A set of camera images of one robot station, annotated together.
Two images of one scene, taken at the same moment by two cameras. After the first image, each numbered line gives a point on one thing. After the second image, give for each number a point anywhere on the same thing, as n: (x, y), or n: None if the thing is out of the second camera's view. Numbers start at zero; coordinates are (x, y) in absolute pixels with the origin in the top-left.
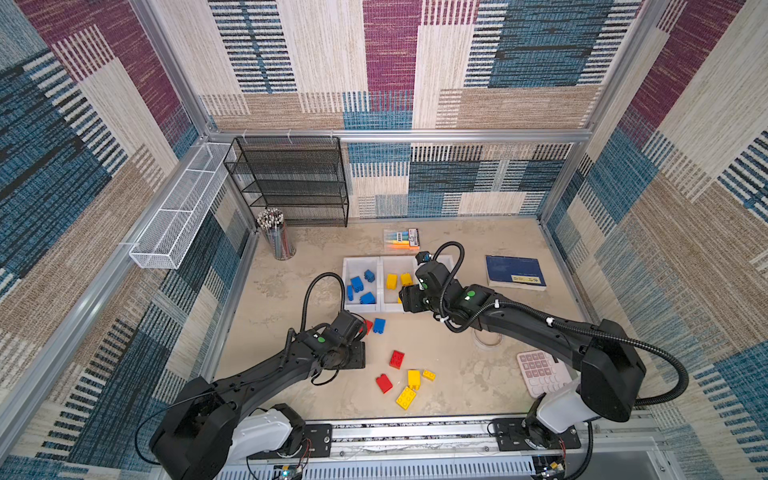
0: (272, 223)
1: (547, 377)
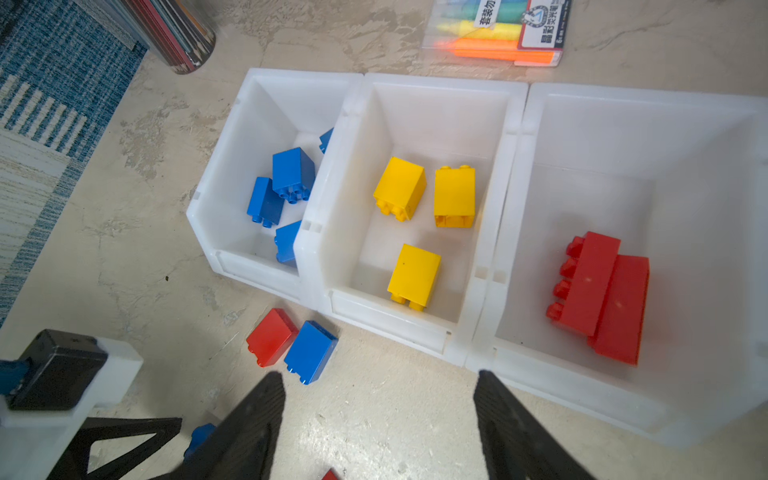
0: (180, 33)
1: None
